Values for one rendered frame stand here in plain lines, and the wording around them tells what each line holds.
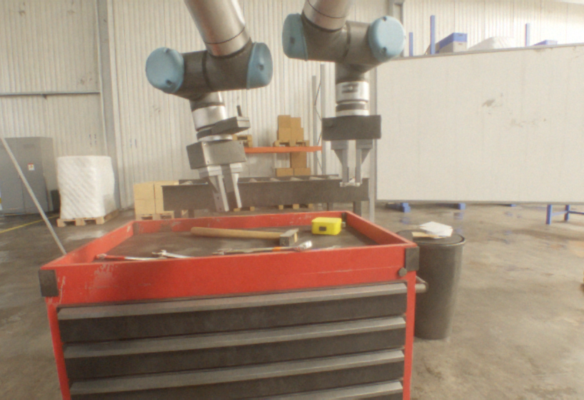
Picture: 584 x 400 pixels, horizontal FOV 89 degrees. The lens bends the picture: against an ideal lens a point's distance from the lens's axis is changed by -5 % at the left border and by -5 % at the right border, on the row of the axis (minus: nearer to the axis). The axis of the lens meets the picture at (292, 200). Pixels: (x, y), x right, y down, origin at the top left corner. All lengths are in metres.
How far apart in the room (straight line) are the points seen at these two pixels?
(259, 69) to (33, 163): 9.05
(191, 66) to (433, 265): 1.74
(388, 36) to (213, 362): 0.69
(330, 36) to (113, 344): 0.67
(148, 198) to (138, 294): 6.17
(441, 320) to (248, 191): 2.36
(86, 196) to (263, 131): 4.42
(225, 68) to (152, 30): 8.93
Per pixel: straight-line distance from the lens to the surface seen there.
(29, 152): 9.53
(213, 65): 0.59
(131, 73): 9.32
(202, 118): 0.70
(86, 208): 7.18
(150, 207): 6.82
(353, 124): 0.72
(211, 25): 0.53
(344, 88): 0.73
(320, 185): 3.75
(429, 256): 2.02
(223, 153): 0.70
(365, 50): 0.64
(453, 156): 2.90
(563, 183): 3.17
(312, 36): 0.59
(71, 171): 7.22
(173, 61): 0.61
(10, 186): 9.84
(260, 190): 3.62
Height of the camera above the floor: 1.12
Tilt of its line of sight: 7 degrees down
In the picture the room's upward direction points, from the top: 1 degrees counter-clockwise
